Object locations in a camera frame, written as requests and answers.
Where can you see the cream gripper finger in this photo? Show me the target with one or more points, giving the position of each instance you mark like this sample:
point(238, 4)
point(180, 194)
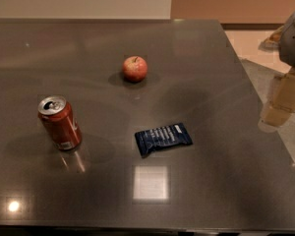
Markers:
point(280, 105)

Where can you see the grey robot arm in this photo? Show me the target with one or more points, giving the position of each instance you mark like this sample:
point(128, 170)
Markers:
point(286, 52)

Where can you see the red coke can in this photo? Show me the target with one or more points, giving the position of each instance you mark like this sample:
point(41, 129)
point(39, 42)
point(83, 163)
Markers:
point(57, 117)

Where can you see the dark blue snack packet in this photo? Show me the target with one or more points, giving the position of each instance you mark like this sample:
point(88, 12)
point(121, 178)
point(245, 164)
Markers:
point(161, 138)

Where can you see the red apple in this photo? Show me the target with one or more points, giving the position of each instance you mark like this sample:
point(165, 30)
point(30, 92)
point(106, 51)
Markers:
point(135, 68)

